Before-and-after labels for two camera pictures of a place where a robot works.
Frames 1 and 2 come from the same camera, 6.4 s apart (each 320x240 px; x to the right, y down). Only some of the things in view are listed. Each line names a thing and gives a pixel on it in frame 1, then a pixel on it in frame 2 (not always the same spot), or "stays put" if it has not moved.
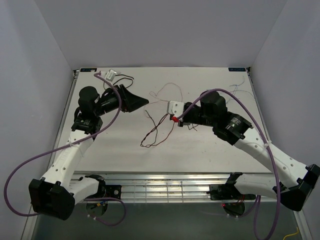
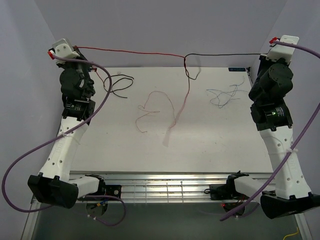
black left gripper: [130, 102] to [66, 65]
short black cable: [122, 78] stays put
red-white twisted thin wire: [155, 96] to [155, 111]
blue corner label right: [237, 69] stays put
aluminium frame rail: [163, 186] stays put
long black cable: [152, 130] to [185, 56]
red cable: [167, 137] to [183, 102]
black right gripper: [181, 123] to [264, 62]
